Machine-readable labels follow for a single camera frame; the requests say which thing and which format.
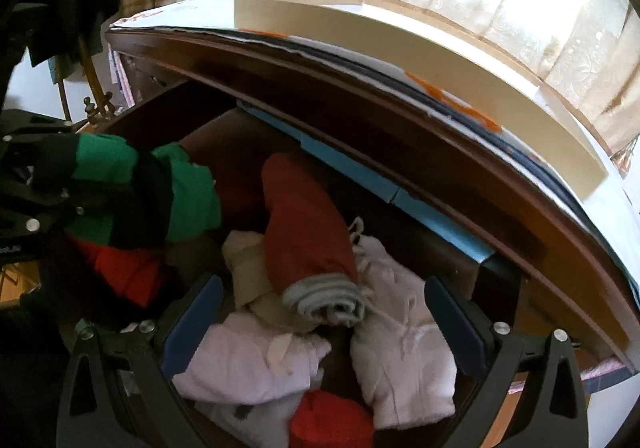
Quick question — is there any dark red grey-banded underwear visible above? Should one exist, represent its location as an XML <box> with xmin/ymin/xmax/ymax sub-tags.
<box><xmin>261</xmin><ymin>152</ymin><xmax>368</xmax><ymax>329</ymax></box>

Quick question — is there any small red garment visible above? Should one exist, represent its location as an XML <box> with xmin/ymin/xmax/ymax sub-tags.
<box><xmin>289</xmin><ymin>389</ymin><xmax>376</xmax><ymax>448</ymax></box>

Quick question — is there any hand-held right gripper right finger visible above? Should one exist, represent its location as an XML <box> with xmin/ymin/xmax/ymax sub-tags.
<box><xmin>424</xmin><ymin>275</ymin><xmax>592</xmax><ymax>448</ymax></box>

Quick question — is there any beige cardboard box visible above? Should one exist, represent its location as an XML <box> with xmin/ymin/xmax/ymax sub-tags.
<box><xmin>232</xmin><ymin>0</ymin><xmax>608</xmax><ymax>196</ymax></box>

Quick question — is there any wooden drawer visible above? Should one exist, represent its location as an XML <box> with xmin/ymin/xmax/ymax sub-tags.
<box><xmin>75</xmin><ymin>78</ymin><xmax>531</xmax><ymax>448</ymax></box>

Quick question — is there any dark wooden dresser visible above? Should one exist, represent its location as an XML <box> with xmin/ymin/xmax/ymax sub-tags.
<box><xmin>102</xmin><ymin>26</ymin><xmax>640</xmax><ymax>379</ymax></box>

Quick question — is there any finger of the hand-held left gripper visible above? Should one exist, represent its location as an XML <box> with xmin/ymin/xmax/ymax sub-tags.
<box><xmin>0</xmin><ymin>185</ymin><xmax>107</xmax><ymax>235</ymax></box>
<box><xmin>0</xmin><ymin>111</ymin><xmax>79</xmax><ymax>145</ymax></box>

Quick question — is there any pale pink fleece garment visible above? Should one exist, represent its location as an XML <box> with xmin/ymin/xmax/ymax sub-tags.
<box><xmin>172</xmin><ymin>311</ymin><xmax>333</xmax><ymax>406</ymax></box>

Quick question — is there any pink patterned fabric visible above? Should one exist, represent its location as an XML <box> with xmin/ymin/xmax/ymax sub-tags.
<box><xmin>505</xmin><ymin>358</ymin><xmax>631</xmax><ymax>396</ymax></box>

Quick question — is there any green black striped garment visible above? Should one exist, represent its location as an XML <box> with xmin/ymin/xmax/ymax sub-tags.
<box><xmin>37</xmin><ymin>132</ymin><xmax>223</xmax><ymax>249</ymax></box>

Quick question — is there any blue drawer liner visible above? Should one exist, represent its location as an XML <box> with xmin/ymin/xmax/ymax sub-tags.
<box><xmin>235</xmin><ymin>98</ymin><xmax>496</xmax><ymax>261</ymax></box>

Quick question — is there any white cloth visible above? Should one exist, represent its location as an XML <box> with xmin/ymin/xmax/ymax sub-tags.
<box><xmin>192</xmin><ymin>398</ymin><xmax>301</xmax><ymax>448</ymax></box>

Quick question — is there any bright red garment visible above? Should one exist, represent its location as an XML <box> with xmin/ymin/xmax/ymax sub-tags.
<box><xmin>70</xmin><ymin>235</ymin><xmax>168</xmax><ymax>309</ymax></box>

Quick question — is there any wooden coat rack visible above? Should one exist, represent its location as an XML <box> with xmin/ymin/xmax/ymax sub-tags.
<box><xmin>55</xmin><ymin>36</ymin><xmax>118</xmax><ymax>129</ymax></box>

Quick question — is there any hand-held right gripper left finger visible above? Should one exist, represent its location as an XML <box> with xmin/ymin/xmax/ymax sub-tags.
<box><xmin>56</xmin><ymin>272</ymin><xmax>236</xmax><ymax>448</ymax></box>

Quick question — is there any beige knit garment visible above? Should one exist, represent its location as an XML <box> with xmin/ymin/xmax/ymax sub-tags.
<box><xmin>221</xmin><ymin>229</ymin><xmax>301</xmax><ymax>329</ymax></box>

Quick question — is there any white fleece garment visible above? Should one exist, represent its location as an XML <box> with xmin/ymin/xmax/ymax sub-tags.
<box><xmin>347</xmin><ymin>217</ymin><xmax>458</xmax><ymax>430</ymax></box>

